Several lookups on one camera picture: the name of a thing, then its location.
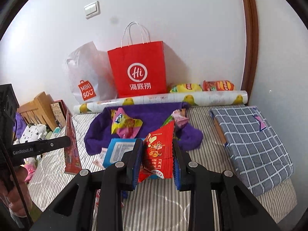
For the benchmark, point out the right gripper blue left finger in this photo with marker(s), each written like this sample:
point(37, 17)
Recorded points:
point(133, 164)

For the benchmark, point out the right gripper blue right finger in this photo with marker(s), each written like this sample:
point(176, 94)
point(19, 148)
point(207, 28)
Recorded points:
point(182, 178)

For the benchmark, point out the red candy packet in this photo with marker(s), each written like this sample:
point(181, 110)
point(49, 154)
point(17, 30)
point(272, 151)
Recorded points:
point(157, 154)

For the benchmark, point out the pink yellow chips bag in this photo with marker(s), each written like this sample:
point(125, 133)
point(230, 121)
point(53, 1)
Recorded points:
point(123, 125)

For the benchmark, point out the pink mushroom biscuit bag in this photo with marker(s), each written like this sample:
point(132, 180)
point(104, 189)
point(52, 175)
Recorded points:
point(180, 119)

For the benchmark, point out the green snack packet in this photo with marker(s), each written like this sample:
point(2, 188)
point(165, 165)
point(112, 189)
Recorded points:
point(168, 120)

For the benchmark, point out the strawberry jelly packet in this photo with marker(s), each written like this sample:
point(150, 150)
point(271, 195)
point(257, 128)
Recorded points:
point(97, 198)

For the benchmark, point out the person's left hand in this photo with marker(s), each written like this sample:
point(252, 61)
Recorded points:
point(12, 199)

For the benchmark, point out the blue tissue pack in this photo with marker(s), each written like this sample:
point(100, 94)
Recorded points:
point(116, 150)

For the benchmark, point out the purple towel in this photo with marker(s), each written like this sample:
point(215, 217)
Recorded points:
point(99, 134)

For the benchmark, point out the pale pink snack packet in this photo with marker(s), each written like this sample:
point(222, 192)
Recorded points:
point(100, 159)

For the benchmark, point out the red snack box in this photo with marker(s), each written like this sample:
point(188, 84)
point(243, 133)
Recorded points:
point(72, 159)

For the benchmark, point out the grey checked folded cloth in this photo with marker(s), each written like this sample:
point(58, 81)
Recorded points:
point(257, 154)

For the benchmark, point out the fruit-print rolled mat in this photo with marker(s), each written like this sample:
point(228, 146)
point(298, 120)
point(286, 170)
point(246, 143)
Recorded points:
point(207, 98)

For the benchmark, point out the red Haidilao paper bag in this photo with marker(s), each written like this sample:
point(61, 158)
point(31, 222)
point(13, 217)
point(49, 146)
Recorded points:
point(138, 69)

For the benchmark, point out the orange chips bag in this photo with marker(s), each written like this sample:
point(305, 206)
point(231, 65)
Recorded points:
point(221, 85)

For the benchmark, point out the white Miniso plastic bag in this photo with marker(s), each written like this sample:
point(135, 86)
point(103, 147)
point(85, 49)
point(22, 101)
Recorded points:
point(90, 75)

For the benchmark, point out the white wall switch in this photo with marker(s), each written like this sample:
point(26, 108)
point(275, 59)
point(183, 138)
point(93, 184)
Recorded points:
point(92, 9)

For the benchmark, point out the brown door frame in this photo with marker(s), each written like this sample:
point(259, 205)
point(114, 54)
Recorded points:
point(252, 45)

